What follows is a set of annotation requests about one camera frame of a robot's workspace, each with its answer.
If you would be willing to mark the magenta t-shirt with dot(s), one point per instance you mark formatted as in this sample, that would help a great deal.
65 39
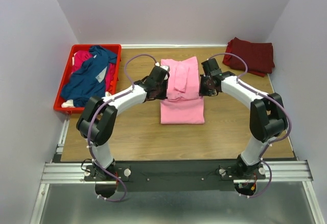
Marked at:
81 56

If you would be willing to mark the pink t-shirt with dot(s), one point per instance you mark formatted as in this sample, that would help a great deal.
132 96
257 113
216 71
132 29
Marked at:
183 104

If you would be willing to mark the red plastic bin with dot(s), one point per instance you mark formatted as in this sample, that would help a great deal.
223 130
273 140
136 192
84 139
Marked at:
61 93

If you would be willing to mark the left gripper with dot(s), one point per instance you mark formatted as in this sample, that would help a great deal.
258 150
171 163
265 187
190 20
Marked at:
163 96

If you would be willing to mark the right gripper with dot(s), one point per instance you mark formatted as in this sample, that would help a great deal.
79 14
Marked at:
203 92

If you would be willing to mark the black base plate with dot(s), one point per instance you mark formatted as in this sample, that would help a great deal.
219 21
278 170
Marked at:
184 175

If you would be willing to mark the navy blue t-shirt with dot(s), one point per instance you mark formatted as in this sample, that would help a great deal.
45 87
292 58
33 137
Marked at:
87 80

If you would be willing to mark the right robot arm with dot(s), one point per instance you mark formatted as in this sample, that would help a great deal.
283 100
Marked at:
267 120

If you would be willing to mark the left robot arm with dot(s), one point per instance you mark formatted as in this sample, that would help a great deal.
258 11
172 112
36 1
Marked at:
97 121

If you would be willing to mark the folded dark red t-shirt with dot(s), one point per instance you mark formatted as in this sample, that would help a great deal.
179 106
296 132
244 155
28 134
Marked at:
257 56

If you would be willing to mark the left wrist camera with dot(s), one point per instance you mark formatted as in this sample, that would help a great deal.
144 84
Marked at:
165 67

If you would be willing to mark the white garment piece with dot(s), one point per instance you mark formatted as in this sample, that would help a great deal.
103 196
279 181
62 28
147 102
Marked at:
68 104

